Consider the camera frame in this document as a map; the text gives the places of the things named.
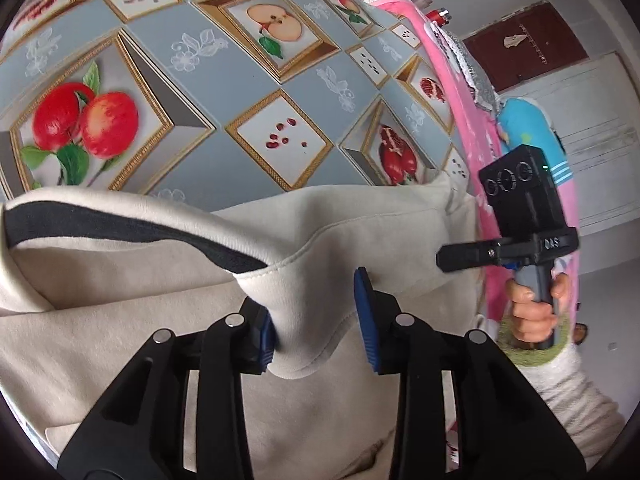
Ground fruit print tablecloth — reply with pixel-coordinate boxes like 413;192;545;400
0;0;481;206

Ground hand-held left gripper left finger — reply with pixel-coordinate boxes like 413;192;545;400
56;296;276;480

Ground cream jacket with black trim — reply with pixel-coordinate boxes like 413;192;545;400
0;175;501;480

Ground grey lace pillow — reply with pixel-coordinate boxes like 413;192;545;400
434;24;502;112

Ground person's right hand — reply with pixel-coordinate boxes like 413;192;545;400
505;272;572;352

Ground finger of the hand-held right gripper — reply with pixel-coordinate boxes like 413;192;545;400
436;240;501;274

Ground pink floral blanket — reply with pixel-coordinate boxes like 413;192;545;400
361;0;583;468

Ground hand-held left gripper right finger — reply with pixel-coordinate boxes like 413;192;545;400
353;267;587;480

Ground person's right forearm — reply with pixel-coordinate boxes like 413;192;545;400
492;310;628;466

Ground dark brown door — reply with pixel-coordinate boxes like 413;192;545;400
462;2;591;94

